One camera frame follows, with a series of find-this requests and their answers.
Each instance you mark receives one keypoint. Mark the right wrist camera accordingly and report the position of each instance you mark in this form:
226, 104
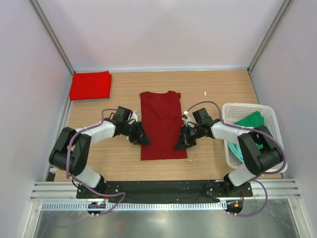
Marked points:
188, 121

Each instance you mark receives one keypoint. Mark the green t shirt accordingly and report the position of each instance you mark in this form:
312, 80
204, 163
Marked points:
253, 120

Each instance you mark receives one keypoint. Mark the folded bright red t shirt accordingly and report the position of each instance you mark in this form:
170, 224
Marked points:
90, 86

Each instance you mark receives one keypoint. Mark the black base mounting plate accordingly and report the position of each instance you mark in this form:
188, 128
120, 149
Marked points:
172, 192

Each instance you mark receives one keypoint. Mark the white plastic basket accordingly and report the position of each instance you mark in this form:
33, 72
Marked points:
233, 112

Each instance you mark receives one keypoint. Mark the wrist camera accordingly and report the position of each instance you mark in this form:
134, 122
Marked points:
188, 121
134, 117

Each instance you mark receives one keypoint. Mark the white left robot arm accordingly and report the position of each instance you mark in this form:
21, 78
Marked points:
71, 150

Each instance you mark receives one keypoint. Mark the dark red t shirt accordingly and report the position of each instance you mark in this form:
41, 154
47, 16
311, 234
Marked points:
162, 121

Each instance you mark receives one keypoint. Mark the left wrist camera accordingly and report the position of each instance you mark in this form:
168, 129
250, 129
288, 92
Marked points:
134, 117

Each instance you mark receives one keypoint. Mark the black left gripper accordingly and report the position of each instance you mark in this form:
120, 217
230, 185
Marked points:
135, 132

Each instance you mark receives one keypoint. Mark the aluminium frame rail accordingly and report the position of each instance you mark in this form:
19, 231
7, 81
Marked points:
264, 188

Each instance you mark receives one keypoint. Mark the light teal t shirt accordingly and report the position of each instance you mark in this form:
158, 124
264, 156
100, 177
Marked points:
236, 150

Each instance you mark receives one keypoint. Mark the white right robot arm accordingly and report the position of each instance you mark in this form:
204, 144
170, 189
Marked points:
260, 151

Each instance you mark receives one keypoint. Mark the white slotted cable duct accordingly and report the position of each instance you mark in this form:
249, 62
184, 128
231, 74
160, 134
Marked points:
99, 206

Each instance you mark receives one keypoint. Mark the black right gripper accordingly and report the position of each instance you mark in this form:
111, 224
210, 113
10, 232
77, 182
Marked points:
187, 135

